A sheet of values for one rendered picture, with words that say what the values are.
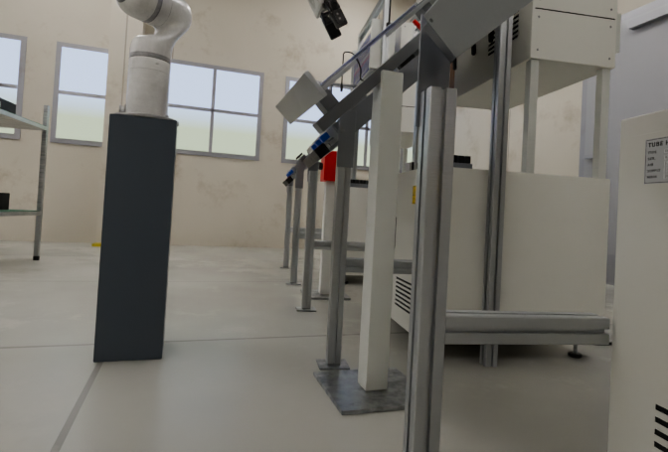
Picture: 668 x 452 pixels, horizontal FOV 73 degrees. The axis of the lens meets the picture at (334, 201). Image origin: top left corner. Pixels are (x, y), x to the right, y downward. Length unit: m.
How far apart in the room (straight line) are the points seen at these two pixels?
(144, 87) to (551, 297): 1.44
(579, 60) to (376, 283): 1.06
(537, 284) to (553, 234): 0.17
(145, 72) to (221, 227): 3.84
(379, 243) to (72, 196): 4.41
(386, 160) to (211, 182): 4.14
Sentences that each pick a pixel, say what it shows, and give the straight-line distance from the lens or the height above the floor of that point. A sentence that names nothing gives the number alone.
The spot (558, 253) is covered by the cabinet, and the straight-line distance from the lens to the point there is 1.67.
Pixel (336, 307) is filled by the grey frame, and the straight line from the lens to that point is 1.37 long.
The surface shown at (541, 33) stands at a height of 1.09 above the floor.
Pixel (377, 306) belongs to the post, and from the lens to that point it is 1.17.
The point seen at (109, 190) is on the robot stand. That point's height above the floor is 0.48.
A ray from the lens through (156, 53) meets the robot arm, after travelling 1.51.
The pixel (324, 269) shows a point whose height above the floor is 0.14.
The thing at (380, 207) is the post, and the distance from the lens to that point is 1.15.
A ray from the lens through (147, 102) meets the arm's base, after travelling 1.47.
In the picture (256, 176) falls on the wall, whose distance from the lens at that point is 5.25.
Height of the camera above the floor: 0.46
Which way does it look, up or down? 1 degrees up
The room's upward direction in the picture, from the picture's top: 3 degrees clockwise
